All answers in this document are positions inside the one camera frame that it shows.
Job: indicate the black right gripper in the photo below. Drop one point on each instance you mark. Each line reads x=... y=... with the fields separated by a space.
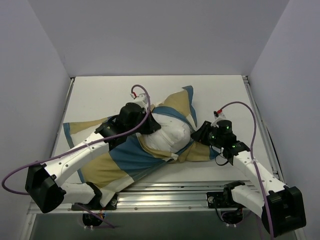
x=202 y=132

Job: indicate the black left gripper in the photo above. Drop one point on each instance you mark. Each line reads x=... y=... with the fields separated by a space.
x=151 y=124

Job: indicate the white pillow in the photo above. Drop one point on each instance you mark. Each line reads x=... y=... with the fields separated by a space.
x=173 y=135

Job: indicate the blue tan white patchwork pillowcase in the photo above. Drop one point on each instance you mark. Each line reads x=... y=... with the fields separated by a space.
x=131 y=161

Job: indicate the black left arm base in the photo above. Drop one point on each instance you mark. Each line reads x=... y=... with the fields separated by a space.
x=90 y=220

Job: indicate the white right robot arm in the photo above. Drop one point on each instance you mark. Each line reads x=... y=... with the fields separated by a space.
x=280 y=207

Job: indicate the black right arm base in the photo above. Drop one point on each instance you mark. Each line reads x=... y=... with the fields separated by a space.
x=233 y=217

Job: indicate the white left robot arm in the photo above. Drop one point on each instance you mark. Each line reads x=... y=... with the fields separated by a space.
x=46 y=183

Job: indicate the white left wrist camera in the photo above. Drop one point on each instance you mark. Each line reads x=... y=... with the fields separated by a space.
x=140 y=99

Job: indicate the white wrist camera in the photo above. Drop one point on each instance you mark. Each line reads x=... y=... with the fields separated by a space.
x=140 y=99
x=218 y=116

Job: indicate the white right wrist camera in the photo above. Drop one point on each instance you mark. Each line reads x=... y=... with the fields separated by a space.
x=218 y=116

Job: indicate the aluminium table edge rail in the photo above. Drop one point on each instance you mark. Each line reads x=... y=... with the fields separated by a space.
x=264 y=133

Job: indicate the aluminium left edge rail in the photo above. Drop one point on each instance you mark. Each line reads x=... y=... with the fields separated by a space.
x=67 y=99

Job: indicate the aluminium front mounting rail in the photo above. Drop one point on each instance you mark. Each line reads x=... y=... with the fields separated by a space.
x=148 y=211

